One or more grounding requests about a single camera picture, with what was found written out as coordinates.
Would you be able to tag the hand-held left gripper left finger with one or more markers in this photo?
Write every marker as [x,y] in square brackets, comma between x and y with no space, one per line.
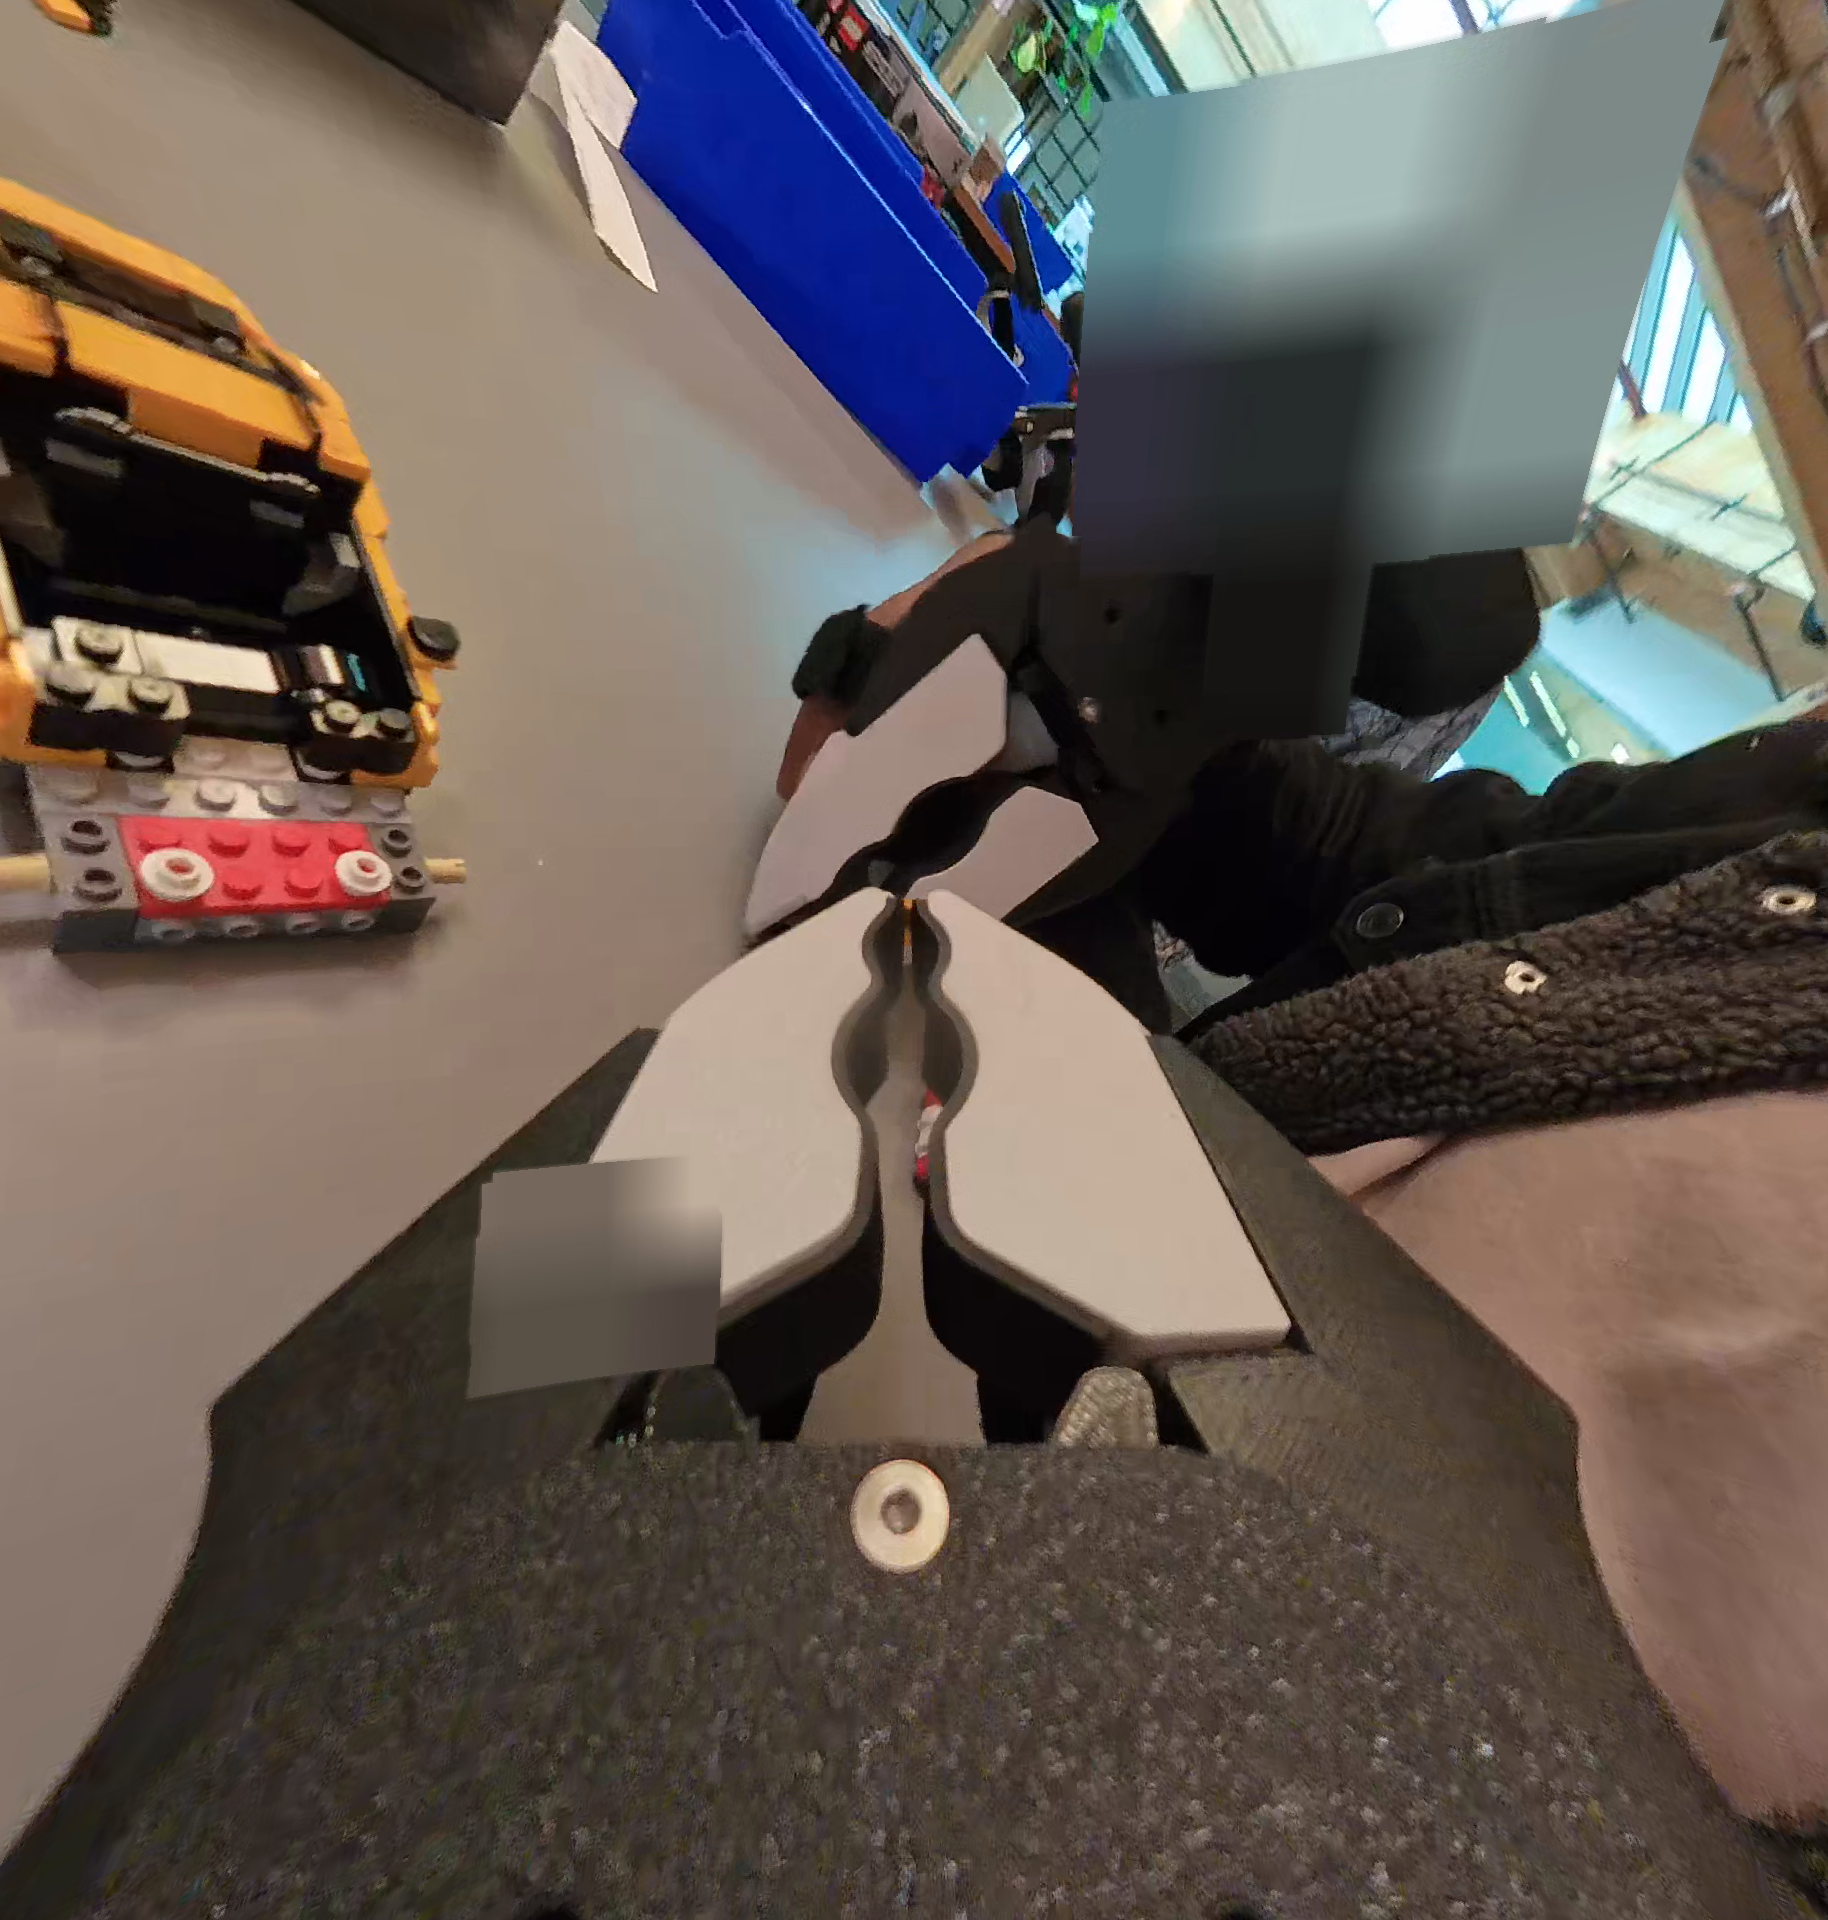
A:
[749,1097]

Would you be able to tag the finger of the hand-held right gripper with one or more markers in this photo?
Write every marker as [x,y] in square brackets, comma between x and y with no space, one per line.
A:
[899,752]
[1027,848]

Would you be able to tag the white paper bag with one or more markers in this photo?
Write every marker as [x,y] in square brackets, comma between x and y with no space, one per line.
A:
[598,151]

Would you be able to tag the person's right hand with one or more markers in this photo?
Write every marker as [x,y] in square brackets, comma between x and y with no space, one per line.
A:
[804,752]

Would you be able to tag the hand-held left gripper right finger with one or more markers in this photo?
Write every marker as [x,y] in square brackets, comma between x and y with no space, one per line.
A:
[1093,1171]

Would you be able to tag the yellow lego car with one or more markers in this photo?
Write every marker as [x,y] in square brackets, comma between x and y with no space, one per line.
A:
[178,572]

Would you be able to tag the blue storage bin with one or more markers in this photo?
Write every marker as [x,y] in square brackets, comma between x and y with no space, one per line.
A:
[808,211]

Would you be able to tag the dark lego box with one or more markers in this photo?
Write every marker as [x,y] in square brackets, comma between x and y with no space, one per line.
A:
[433,46]

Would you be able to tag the person's right forearm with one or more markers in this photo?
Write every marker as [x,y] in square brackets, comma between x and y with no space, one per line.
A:
[1273,841]

